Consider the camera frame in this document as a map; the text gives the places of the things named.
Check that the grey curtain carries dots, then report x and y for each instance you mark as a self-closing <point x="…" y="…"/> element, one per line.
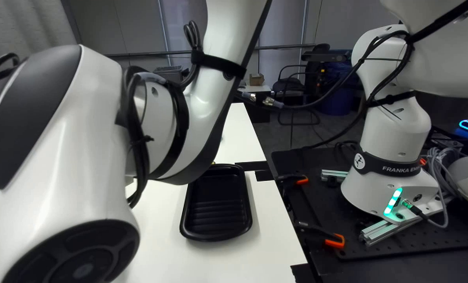
<point x="24" y="26"/>

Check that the aluminium profile rail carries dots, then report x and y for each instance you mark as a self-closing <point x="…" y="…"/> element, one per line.
<point x="386" y="229"/>

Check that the small cardboard box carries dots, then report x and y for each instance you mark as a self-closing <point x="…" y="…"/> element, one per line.
<point x="257" y="79"/>

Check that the black flat table bracket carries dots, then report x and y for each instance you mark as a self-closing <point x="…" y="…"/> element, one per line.
<point x="252" y="167"/>

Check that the black office chair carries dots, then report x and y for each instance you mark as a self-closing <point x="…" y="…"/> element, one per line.
<point x="298" y="112"/>

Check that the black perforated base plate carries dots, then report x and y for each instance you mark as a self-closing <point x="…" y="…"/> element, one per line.
<point x="323" y="210"/>

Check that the blue plastic barrel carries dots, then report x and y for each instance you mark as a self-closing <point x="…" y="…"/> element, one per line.
<point x="345" y="103"/>

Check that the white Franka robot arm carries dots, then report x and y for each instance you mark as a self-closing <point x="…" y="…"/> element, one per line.
<point x="62" y="158"/>

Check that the black ridged grill tray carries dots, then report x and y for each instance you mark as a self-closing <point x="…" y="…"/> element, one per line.
<point x="221" y="210"/>

